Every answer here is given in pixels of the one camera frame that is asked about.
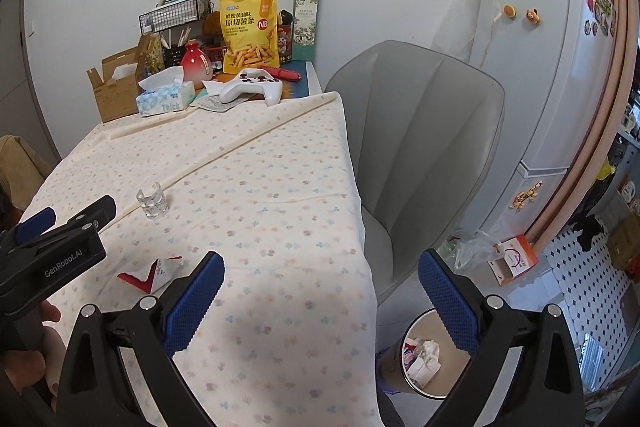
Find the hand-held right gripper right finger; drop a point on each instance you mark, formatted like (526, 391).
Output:
(445, 302)

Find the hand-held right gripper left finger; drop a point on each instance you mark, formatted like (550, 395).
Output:
(197, 302)

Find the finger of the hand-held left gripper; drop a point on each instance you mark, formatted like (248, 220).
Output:
(35, 223)
(90, 212)

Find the torn red white carton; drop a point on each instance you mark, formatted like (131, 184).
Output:
(160, 274)

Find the white tissue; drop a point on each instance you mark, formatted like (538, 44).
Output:
(429, 353)

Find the clear plastic blister pack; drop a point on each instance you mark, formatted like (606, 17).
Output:
(151, 204)

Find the beige trash bin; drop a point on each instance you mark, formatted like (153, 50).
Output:
(392, 364)

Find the person's left hand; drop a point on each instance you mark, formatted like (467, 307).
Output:
(30, 372)

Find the clear plastic bag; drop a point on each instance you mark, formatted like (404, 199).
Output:
(470, 252)

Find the brown upholstered chair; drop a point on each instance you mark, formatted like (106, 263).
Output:
(20, 162)

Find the orange white carton box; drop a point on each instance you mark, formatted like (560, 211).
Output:
(515, 259)

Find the open brown cardboard box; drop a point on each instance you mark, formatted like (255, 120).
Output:
(117, 99)

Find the floral cream tablecloth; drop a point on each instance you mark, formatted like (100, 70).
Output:
(250, 187)

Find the gold cluster fridge magnet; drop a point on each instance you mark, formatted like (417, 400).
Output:
(522, 199)

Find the blue white tissue box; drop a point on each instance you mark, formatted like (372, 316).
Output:
(165, 103)

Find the black cloth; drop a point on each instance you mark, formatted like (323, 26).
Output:
(585, 232)

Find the printed paper sheet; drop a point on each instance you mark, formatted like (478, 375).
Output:
(210, 102)

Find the grey shell chair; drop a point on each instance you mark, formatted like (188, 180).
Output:
(420, 132)

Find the black pen holder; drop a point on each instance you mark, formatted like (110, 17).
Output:
(172, 56)

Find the red white vase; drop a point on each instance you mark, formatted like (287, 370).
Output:
(196, 64)

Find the large brown cardboard box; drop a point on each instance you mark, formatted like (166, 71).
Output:
(625, 247)

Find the red plastic basket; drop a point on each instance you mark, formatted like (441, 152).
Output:
(212, 56)

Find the white game controller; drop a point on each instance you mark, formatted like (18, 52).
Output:
(250, 88)

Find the brown plush toy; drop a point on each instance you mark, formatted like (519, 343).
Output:
(212, 26)

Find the blue mat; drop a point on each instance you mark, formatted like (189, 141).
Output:
(297, 88)

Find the red tube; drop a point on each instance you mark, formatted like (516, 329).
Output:
(284, 74)

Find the yellow snack bag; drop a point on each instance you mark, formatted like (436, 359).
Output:
(247, 32)

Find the white fridge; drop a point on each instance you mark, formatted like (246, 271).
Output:
(550, 82)

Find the red printed can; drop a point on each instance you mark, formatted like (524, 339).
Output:
(285, 37)

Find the white hanging tote bag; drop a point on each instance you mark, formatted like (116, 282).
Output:
(475, 27)

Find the tall green floral box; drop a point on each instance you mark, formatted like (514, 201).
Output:
(305, 22)

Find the burger fridge magnet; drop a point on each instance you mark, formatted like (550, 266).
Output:
(508, 12)

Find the yellow brown fridge magnet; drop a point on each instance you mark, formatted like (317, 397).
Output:
(532, 16)

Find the group of side fridge magnets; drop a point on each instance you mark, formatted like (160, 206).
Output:
(600, 9)

